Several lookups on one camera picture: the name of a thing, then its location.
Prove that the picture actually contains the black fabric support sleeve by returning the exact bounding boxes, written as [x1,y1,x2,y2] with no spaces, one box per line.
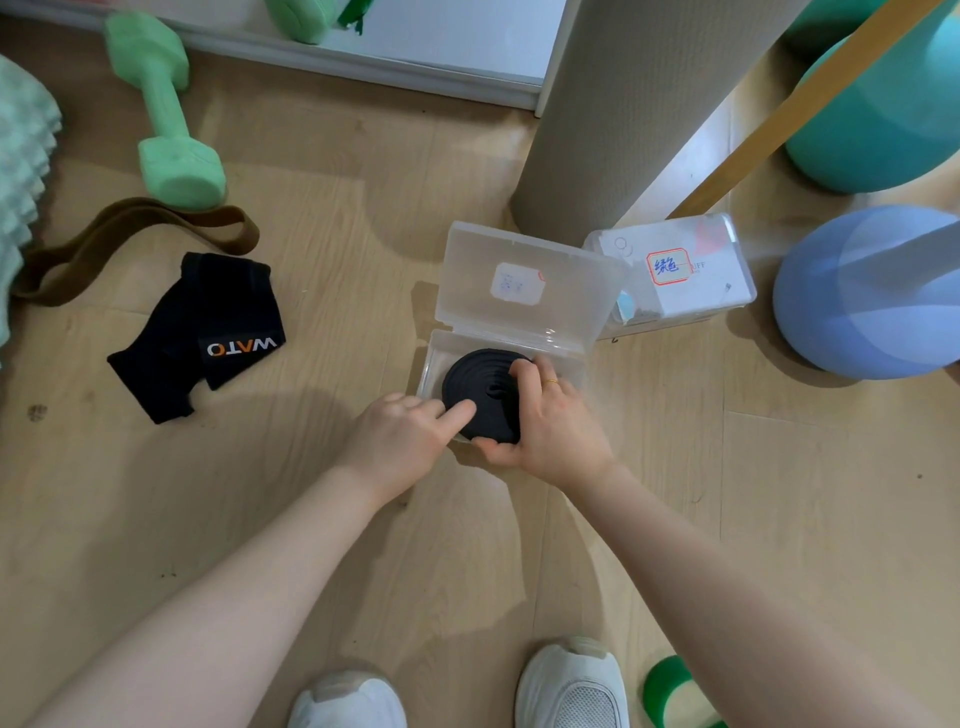
[106,252,288,426]

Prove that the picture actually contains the teal soft kettlebell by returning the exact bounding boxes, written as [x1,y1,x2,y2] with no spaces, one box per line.
[782,0,960,196]

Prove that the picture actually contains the green tape roll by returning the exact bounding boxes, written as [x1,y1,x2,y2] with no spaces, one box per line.
[642,654,730,728]

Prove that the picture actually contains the white right shoe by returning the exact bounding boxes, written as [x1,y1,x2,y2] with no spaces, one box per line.
[514,636,632,728]

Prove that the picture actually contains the closed clear labelled plastic box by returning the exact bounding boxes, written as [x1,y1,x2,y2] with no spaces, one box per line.
[583,213,759,341]

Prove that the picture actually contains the white shoe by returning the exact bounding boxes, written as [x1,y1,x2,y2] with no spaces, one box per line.
[287,669,409,728]
[514,636,632,728]

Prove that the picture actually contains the brown elastic loop band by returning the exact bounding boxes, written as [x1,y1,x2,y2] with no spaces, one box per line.
[9,197,261,309]

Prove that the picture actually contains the white left shoe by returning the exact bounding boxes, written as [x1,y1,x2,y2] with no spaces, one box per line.
[287,669,409,728]

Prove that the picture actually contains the wooden pole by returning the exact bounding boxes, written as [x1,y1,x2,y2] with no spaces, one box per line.
[686,0,951,220]

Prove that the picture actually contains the mint spiky foam roller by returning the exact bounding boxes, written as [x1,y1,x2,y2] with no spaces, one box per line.
[0,56,64,370]

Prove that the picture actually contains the grey rolled yoga mat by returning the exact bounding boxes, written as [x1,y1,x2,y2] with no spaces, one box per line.
[510,0,816,249]

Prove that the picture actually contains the white framed panel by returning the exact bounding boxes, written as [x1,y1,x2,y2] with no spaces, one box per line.
[0,0,583,118]

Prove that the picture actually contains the open clear plastic box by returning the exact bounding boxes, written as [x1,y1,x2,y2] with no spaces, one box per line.
[414,220,632,445]

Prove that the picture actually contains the black resistance band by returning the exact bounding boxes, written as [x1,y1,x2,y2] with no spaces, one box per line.
[441,347,538,444]

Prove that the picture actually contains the person's left hand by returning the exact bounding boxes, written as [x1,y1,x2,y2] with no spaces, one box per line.
[332,392,479,505]

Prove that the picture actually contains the green dumbbell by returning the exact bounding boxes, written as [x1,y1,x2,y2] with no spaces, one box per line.
[103,10,228,213]

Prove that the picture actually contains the blue soft kettlebell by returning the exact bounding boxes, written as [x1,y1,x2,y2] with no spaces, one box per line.
[771,204,960,381]

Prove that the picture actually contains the person's left forearm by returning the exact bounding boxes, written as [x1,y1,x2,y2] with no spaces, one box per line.
[28,459,421,728]

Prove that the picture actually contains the person's right forearm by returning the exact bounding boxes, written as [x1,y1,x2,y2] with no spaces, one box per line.
[558,461,937,728]

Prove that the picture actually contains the person's right hand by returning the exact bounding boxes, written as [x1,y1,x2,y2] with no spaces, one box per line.
[472,357,618,494]

